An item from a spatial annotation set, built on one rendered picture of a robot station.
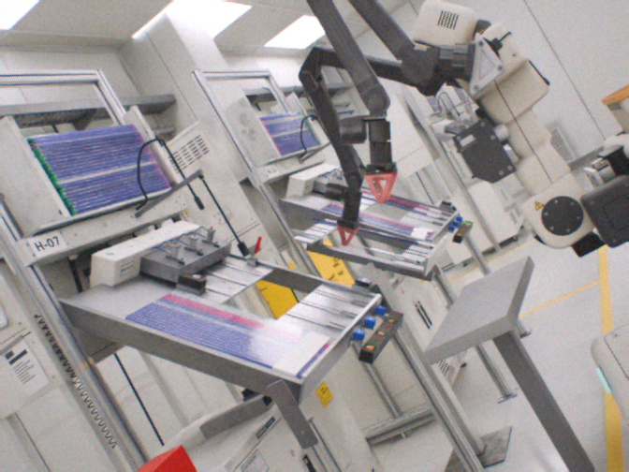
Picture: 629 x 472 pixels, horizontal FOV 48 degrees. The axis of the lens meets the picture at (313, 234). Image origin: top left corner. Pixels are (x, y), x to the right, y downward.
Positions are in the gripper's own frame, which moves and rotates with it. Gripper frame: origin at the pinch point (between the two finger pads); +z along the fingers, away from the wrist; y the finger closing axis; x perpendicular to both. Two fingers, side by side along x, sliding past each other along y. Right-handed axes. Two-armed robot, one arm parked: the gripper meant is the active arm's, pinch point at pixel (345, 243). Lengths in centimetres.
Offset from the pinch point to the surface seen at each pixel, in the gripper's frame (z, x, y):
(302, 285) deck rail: 12.2, -6.6, 19.1
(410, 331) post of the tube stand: 28.8, 27.4, -8.3
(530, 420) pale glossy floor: 56, 75, -24
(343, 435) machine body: 55, 19, 28
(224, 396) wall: 164, -104, -143
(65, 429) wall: 135, -131, -21
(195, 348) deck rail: 10, -8, 87
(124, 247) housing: 1, -51, 57
